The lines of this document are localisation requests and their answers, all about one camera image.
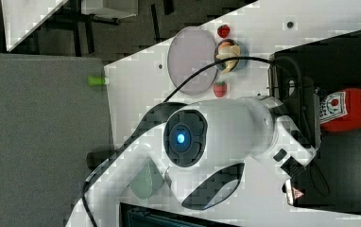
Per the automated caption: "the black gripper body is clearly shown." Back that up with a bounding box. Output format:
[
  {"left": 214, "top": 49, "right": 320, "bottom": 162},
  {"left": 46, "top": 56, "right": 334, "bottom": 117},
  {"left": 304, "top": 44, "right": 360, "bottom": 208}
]
[{"left": 276, "top": 76, "right": 321, "bottom": 148}]

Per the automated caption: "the red ketchup bottle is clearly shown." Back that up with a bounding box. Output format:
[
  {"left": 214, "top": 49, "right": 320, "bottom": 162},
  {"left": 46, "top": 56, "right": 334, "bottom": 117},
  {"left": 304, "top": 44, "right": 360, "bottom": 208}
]
[{"left": 319, "top": 88, "right": 361, "bottom": 132}]

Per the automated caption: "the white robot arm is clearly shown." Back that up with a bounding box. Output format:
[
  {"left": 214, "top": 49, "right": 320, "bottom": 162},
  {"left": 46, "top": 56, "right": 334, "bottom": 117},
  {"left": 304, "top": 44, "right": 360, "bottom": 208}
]
[{"left": 65, "top": 96, "right": 318, "bottom": 227}]

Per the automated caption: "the red strawberry lower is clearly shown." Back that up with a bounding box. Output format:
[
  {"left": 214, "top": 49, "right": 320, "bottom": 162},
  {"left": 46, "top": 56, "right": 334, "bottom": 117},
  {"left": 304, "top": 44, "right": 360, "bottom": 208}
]
[{"left": 213, "top": 81, "right": 227, "bottom": 97}]

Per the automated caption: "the red strawberry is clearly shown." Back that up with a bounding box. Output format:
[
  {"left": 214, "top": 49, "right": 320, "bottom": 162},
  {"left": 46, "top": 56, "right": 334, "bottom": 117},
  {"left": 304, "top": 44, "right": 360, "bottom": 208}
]
[
  {"left": 213, "top": 81, "right": 227, "bottom": 97},
  {"left": 217, "top": 25, "right": 231, "bottom": 38}
]

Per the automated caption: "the blue bowl with food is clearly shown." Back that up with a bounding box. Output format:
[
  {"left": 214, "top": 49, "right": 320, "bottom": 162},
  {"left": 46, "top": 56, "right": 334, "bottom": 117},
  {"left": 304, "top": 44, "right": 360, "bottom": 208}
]
[{"left": 214, "top": 39, "right": 249, "bottom": 74}]

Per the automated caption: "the red strawberry upper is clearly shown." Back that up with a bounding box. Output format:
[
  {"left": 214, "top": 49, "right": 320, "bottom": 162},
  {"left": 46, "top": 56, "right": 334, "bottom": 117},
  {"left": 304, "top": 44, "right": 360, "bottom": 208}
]
[{"left": 217, "top": 25, "right": 231, "bottom": 38}]

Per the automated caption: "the lilac round plate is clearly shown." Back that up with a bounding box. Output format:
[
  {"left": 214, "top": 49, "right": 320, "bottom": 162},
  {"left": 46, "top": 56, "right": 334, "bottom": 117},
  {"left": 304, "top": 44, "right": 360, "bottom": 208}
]
[{"left": 167, "top": 26, "right": 217, "bottom": 96}]

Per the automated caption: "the green oval bowl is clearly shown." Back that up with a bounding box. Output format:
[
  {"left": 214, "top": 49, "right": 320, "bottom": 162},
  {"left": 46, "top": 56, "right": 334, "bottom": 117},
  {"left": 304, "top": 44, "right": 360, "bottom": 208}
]
[{"left": 129, "top": 161, "right": 163, "bottom": 200}]

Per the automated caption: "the green marker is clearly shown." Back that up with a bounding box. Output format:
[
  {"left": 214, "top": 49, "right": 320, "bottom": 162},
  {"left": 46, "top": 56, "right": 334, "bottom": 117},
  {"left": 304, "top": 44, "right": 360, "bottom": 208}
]
[{"left": 88, "top": 76, "right": 109, "bottom": 86}]

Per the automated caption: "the black cup upper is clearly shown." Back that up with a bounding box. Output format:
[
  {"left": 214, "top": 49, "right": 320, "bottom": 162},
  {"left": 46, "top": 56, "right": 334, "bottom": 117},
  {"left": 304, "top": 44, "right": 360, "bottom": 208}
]
[{"left": 86, "top": 150, "right": 114, "bottom": 170}]

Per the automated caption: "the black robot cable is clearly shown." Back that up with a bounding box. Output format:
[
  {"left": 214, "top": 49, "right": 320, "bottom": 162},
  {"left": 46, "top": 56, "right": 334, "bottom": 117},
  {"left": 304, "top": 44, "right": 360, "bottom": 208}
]
[{"left": 80, "top": 56, "right": 331, "bottom": 227}]

